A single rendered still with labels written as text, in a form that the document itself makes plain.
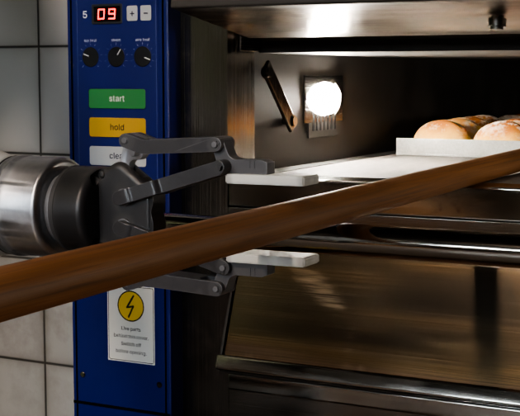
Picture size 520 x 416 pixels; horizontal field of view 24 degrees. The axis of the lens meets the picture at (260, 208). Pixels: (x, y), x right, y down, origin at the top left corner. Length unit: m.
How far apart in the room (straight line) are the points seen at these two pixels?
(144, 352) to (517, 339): 0.50
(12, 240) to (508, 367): 0.63
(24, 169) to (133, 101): 0.55
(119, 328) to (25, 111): 0.34
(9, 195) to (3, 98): 0.71
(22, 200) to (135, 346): 0.62
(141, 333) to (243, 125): 0.31
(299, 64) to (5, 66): 0.42
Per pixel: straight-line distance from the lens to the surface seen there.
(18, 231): 1.05
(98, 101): 1.62
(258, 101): 1.63
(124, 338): 1.64
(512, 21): 1.39
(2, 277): 0.66
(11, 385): 1.81
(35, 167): 1.06
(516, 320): 1.44
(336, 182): 1.49
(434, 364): 1.46
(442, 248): 1.05
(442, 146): 1.96
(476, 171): 1.42
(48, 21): 1.71
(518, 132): 1.95
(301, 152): 1.76
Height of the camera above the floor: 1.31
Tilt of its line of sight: 6 degrees down
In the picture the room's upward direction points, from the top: straight up
